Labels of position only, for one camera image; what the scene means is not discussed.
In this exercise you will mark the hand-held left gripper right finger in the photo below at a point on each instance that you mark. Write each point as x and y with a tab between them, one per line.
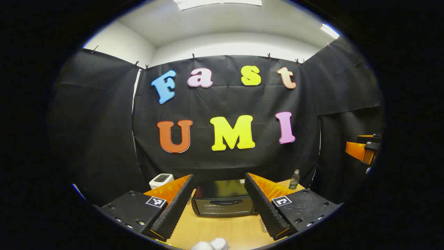
265	208

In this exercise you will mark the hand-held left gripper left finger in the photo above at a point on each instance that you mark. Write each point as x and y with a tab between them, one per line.
173	211

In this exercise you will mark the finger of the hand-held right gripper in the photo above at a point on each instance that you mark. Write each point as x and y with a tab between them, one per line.
369	138
359	151

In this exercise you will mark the black electric oven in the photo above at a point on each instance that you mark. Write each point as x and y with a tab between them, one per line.
222	203

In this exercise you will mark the white toaster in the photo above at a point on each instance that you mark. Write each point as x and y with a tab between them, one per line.
161	179

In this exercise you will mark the clear water bottle green label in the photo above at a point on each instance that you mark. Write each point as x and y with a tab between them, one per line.
294	181

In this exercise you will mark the black backdrop cloth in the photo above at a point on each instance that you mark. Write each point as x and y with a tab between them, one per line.
225	100

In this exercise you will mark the ceiling light panel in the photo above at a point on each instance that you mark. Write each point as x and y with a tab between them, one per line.
329	30
215	3

